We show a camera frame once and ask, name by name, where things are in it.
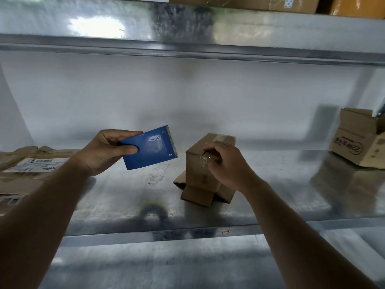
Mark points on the blue tape cutter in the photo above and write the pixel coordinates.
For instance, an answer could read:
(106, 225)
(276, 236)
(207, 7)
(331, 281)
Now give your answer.
(149, 150)

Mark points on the yellow-brown cardboard box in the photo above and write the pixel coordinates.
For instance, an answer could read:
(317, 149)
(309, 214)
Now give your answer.
(358, 5)

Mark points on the small taped cardboard box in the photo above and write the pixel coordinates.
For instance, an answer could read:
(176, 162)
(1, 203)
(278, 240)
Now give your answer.
(197, 174)

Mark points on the person's left forearm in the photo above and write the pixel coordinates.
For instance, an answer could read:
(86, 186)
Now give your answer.
(39, 219)

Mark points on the person's right forearm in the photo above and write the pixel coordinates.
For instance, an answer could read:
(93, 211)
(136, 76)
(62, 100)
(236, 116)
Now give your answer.
(294, 237)

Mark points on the person's left hand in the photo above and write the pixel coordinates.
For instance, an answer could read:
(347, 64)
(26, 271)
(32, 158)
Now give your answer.
(96, 154)

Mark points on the open printed cardboard box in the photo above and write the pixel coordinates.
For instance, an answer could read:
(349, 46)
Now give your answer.
(358, 141)

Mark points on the galvanized metal shelf rack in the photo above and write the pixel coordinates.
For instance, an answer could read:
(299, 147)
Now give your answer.
(192, 30)

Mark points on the flattened cardboard box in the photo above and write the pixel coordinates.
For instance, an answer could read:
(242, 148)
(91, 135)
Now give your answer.
(18, 189)

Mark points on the person's right hand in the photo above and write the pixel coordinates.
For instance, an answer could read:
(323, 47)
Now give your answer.
(230, 168)

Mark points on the person's left thumb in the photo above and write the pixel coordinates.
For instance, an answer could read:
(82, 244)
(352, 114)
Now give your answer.
(126, 150)

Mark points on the flattened cardboard with white label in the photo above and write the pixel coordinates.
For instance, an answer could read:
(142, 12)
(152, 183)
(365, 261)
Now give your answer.
(33, 167)

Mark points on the brown taped cardboard box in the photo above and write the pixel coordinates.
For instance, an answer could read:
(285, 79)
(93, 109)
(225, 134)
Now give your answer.
(246, 2)

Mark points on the person's right fingers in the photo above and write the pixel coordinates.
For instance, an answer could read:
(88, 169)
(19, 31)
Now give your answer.
(215, 150)

